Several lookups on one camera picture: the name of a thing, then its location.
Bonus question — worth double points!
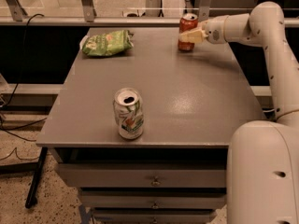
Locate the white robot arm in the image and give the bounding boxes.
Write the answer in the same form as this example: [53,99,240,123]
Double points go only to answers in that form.
[178,2,299,224]

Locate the top grey drawer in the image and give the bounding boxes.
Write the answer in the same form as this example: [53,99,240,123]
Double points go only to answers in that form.
[56,163,226,188]

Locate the red coke can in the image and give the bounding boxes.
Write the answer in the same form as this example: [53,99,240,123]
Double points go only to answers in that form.
[178,13,198,51]

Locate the grey drawer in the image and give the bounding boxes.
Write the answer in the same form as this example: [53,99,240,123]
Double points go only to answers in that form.
[56,163,226,188]
[78,189,226,209]
[93,208,216,224]

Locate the grey metal bracket left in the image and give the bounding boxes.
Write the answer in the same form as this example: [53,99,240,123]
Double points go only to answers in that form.
[6,0,27,21]

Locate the bottom grey drawer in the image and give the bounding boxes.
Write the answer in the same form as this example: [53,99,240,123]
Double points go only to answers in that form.
[93,208,216,224]

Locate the grey metal bracket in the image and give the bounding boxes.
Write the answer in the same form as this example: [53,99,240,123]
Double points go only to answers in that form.
[6,0,27,21]
[81,0,96,22]
[194,0,211,21]

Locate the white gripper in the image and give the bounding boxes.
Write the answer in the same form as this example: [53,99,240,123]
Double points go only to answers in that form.
[179,16,227,44]

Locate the black cable on left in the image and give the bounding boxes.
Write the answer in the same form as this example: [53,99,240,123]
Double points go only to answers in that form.
[0,13,49,162]

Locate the middle grey drawer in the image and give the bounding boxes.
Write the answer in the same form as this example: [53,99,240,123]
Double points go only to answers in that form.
[78,189,226,209]

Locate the white green 7up can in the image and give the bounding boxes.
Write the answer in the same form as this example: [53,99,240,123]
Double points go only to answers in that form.
[113,88,144,140]

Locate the grey drawer cabinet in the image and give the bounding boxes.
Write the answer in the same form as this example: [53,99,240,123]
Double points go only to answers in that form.
[37,28,263,224]

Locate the metal railing bar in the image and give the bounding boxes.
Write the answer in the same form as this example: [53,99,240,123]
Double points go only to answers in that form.
[0,16,299,29]

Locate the green chip bag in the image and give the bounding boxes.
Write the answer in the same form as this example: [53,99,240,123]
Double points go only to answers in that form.
[79,30,134,57]

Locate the grey metal bracket middle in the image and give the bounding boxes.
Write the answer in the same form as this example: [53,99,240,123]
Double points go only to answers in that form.
[81,0,96,22]

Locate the black metal stand leg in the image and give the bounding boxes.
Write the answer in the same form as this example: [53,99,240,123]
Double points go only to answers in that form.
[0,147,48,209]

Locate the grey metal bracket right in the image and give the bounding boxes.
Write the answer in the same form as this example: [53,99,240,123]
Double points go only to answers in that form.
[194,0,211,21]

